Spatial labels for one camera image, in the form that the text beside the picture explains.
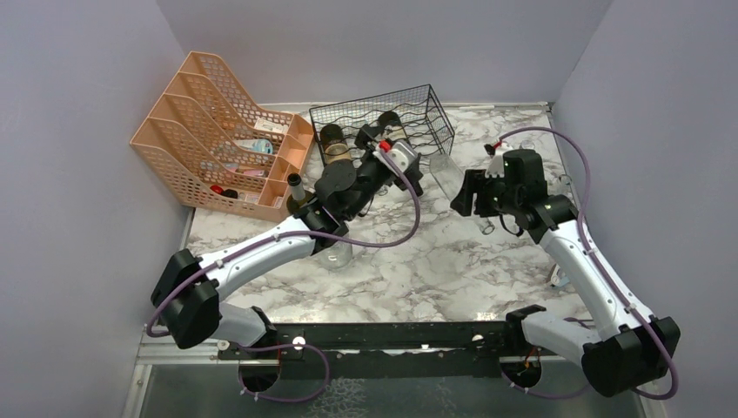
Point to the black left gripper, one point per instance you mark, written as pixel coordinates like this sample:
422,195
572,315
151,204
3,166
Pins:
367,141

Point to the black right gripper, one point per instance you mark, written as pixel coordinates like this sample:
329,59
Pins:
475,181

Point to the green labelled wine bottle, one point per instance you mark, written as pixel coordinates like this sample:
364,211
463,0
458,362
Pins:
333,145

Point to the dark green wine bottle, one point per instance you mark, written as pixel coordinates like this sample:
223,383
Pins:
394,129

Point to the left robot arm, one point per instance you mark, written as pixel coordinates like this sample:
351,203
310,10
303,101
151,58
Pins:
190,296

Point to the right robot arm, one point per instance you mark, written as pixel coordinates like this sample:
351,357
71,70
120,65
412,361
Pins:
628,345

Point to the green bottle silver foil neck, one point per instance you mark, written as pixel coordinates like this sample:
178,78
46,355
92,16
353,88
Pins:
299,195

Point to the clear glass bottle far right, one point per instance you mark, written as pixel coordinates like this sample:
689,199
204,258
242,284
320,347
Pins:
565,181

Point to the clear round glass bottle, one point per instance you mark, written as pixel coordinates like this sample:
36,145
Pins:
337,256

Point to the small blue white object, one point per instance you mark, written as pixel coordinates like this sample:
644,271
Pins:
557,278

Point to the peach plastic file organizer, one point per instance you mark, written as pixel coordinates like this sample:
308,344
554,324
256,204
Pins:
205,118

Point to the red and black small items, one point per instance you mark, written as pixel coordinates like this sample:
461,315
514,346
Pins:
224,192

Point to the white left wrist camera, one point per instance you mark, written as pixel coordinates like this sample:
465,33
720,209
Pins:
398,156

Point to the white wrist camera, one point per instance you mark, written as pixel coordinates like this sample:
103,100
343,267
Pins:
398,156
496,152

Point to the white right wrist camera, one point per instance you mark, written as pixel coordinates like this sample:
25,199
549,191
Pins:
496,152

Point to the black wire wine rack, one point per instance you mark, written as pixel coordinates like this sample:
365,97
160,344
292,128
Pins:
419,110

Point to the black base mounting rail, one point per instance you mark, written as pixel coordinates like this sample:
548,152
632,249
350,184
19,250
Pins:
304,351

